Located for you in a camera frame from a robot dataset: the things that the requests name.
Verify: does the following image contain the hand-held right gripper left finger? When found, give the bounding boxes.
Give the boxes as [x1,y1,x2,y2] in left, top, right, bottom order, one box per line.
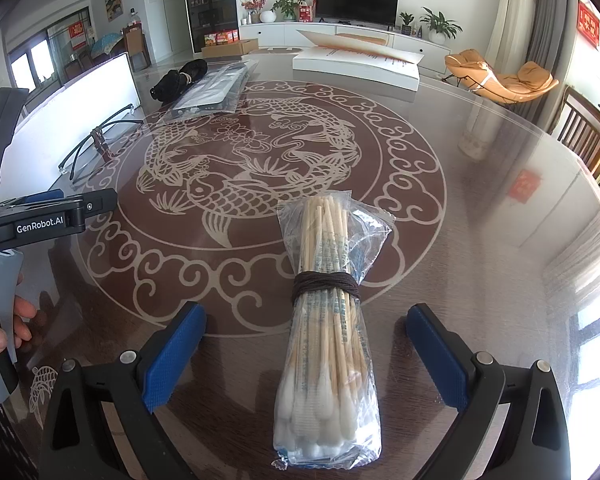
[39,301,207,480]

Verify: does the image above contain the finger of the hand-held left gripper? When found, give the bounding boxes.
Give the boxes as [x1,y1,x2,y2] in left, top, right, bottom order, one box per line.
[27,189,65,205]
[0,187,118,221]

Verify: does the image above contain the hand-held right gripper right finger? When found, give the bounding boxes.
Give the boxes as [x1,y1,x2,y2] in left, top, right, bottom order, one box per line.
[406,303,571,480]

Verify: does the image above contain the black frame glasses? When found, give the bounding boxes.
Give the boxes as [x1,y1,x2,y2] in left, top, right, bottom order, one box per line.
[57,102,143,176]

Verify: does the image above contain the white cardboard storage box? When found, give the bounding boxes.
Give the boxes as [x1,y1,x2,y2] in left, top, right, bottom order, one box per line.
[0,52,142,196]

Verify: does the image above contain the cotton swab bundle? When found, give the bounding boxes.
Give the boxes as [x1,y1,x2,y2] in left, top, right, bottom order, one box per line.
[272,192,396,471]

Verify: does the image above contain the black hair tie bundle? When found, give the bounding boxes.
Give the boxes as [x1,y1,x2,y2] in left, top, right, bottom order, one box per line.
[150,58,208,103]

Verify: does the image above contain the phone case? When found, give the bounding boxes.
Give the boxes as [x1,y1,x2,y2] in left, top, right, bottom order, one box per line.
[172,62,253,116]

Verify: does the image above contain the person's left hand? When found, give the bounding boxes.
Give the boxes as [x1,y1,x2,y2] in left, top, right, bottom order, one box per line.
[0,296,38,401]

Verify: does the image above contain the balcony window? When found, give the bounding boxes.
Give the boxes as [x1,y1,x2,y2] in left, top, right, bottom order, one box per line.
[10,40,56,88]

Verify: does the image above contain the dining table with blue cloth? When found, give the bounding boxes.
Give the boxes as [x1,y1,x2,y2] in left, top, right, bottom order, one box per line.
[90,32,126,61]

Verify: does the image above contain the white door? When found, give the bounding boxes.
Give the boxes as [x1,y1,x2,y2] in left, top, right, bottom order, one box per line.
[159,0,183,58]

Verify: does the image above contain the brown cardboard box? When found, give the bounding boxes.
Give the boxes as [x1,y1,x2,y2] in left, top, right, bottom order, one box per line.
[201,38,258,58]

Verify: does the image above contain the orange snack boxes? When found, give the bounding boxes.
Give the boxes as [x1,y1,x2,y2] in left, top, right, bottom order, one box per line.
[204,30,240,46]

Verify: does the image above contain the black glass display cabinet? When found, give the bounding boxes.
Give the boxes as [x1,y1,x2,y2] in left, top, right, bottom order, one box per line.
[181,0,238,53]

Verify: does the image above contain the white television cabinet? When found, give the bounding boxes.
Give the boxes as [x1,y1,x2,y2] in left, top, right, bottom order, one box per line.
[240,20,453,73]

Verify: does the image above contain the leafy green potted plant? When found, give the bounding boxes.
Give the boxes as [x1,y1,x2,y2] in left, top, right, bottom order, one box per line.
[272,0,301,22]

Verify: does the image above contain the dark wooden chair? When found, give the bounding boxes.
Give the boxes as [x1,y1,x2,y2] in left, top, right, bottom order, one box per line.
[557,85,600,171]

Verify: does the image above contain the orange rocking chair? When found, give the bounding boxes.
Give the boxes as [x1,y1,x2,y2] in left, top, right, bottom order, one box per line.
[444,49,553,106]

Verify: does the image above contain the white flat box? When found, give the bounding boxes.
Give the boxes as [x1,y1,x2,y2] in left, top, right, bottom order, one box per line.
[292,30,423,92]

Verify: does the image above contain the black television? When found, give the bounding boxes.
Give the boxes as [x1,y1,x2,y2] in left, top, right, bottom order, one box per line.
[315,0,400,27]

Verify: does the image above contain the large potted plant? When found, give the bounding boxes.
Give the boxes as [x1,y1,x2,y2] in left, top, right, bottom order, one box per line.
[420,7,463,45]

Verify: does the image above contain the grey curtain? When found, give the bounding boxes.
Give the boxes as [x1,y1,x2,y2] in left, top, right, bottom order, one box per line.
[525,0,581,126]

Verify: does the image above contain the air conditioner with white cover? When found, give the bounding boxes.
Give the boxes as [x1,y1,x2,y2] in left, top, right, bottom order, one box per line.
[485,0,538,68]

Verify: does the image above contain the red wall hanging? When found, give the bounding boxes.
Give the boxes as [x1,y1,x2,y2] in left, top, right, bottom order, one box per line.
[577,0,600,50]

